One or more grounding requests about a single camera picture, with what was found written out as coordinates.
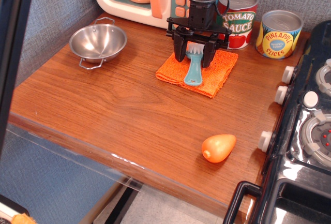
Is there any steel bowl with handles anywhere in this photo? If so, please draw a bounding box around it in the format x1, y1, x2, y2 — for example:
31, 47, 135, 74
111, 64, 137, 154
69, 17, 127, 70

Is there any pineapple slices can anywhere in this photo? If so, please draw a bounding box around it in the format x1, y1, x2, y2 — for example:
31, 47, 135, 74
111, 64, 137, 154
255, 10, 304, 59

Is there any orange plastic toy carrot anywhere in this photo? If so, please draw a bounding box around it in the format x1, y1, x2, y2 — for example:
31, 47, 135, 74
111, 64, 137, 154
201, 134, 236, 163

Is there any black toy stove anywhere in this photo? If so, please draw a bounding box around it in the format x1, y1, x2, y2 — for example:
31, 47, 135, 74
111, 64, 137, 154
223, 21, 330, 223

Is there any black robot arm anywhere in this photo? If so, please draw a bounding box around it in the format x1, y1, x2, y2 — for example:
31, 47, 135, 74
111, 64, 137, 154
167, 0, 232, 68

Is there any orange folded cloth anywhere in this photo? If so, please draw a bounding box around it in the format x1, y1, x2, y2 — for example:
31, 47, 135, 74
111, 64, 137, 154
156, 50, 238, 98

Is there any tomato sauce can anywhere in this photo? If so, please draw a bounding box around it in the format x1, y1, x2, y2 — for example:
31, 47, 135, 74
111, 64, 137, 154
214, 0, 259, 49

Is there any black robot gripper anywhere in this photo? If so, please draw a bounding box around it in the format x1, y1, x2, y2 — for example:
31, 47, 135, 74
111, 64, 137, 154
167, 0, 232, 68

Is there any toy microwave teal and peach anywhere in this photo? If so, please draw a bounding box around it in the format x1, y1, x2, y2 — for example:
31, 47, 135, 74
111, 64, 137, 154
92, 0, 223, 29

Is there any teal dish brush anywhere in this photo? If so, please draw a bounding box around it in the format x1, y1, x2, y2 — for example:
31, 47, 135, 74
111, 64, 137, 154
184, 42, 204, 86

